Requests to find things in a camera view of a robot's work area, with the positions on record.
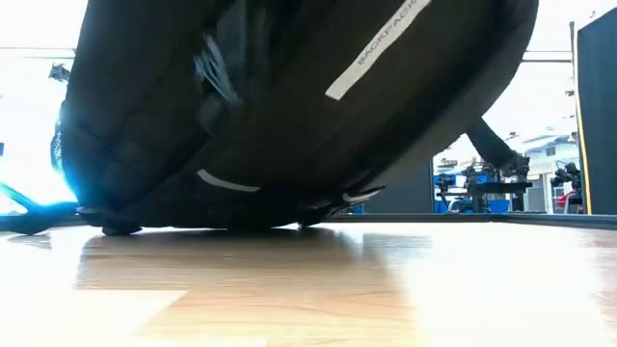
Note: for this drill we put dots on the black backpack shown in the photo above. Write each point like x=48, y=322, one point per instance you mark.
x=289, y=120

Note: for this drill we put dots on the black metal table frame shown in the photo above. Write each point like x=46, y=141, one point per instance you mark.
x=482, y=218

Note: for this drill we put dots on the black curtain partition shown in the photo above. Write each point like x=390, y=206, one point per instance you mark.
x=600, y=120

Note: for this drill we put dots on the black partition panel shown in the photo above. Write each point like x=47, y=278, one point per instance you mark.
x=410, y=190

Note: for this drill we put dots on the distant robot with red part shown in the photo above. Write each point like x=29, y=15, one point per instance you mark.
x=569, y=176

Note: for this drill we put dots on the distant robot workstation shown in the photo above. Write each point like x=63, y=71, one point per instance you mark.
x=487, y=188

